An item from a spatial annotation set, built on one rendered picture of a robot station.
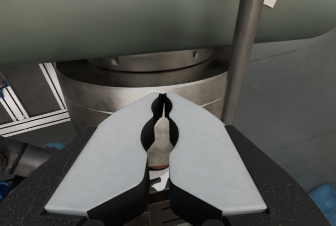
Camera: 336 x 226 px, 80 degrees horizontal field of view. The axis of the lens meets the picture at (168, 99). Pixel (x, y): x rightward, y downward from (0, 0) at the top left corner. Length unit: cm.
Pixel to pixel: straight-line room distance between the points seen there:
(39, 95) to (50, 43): 124
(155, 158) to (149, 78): 11
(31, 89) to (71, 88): 114
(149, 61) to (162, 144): 11
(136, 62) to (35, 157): 40
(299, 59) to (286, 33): 195
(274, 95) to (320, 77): 52
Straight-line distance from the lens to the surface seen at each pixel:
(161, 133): 26
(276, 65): 207
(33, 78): 140
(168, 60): 27
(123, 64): 28
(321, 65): 246
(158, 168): 49
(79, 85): 27
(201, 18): 20
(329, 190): 406
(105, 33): 19
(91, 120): 29
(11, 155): 59
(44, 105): 146
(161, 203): 85
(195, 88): 24
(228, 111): 17
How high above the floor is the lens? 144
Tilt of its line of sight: 58 degrees down
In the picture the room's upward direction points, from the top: 152 degrees clockwise
